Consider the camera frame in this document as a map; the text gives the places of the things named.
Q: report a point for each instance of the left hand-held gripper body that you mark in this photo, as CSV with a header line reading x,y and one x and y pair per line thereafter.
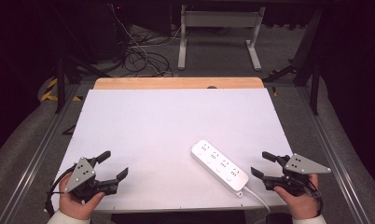
x,y
80,174

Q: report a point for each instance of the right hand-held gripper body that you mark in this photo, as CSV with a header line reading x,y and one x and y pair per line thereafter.
x,y
303,166

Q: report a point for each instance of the person's left hand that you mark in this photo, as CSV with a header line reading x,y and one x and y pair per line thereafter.
x,y
71,203

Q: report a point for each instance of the person's right hand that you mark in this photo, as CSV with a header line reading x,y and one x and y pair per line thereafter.
x,y
300,205

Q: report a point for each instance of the white power strip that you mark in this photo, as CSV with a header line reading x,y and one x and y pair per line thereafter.
x,y
219,168

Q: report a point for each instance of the white table board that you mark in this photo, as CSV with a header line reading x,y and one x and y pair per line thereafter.
x,y
176,124

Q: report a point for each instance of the yellow black hazard tape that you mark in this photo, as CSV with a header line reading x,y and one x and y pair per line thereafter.
x,y
52,91

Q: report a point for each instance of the black tripod stand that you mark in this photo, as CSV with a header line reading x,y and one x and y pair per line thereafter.
x,y
62,77

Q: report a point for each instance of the black metal stand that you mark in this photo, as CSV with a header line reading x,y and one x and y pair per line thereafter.
x,y
310,62

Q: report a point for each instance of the wooden table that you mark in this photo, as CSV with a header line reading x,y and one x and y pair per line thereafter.
x,y
176,82

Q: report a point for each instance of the black equipment box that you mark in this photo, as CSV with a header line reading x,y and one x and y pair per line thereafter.
x,y
111,28

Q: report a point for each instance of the aluminium floor rail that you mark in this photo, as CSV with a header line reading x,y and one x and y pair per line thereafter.
x,y
328,149
36,155

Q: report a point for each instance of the white metal stand frame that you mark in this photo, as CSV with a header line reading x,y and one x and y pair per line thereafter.
x,y
219,21

